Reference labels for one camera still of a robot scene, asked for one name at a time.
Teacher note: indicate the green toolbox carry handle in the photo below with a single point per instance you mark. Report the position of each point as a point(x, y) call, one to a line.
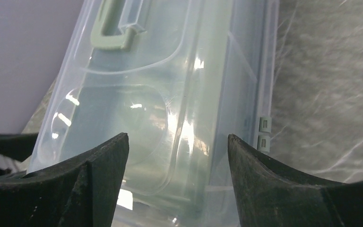
point(108, 32)

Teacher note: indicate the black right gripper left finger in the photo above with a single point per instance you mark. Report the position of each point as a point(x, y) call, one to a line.
point(79, 192)

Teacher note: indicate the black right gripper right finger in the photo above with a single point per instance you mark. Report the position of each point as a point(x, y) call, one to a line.
point(271, 194)

